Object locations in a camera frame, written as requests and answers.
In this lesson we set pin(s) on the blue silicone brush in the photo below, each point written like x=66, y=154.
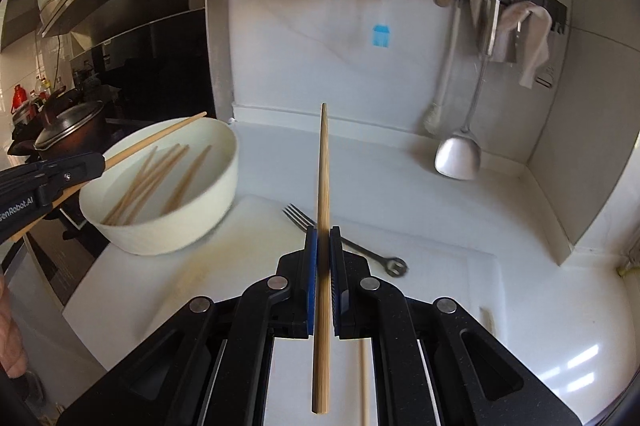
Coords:
x=382, y=36

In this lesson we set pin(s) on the black stove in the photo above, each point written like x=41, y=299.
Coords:
x=75, y=226

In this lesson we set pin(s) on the steel partition panel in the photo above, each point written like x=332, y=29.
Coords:
x=220, y=30

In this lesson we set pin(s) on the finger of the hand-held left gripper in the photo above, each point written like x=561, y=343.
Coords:
x=65, y=183
x=60, y=163

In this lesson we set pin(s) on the white cutting board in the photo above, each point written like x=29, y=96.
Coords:
x=440, y=281

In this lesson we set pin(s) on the person's left forearm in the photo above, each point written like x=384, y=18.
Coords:
x=11, y=331

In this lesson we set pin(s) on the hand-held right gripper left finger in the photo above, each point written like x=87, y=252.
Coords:
x=312, y=266

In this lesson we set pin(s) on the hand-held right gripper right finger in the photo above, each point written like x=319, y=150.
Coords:
x=336, y=266

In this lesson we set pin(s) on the red bottle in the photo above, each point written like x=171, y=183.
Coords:
x=19, y=98

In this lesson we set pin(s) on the hanging steel utensil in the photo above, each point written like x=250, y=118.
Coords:
x=502, y=40

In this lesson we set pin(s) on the steel spatula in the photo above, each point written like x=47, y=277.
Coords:
x=457, y=158

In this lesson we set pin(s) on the white plastic bowl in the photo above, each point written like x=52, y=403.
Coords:
x=165, y=236

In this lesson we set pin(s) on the bunch of wooden chopsticks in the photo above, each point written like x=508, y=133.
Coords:
x=150, y=176

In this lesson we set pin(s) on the dark pot with glass lid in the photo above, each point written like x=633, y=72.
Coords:
x=75, y=125

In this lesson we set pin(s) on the white cloth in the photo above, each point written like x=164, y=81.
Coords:
x=532, y=50

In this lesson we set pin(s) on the wooden chopstick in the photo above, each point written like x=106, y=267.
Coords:
x=160, y=135
x=363, y=381
x=324, y=186

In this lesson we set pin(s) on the steel fork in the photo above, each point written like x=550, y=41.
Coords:
x=372, y=256

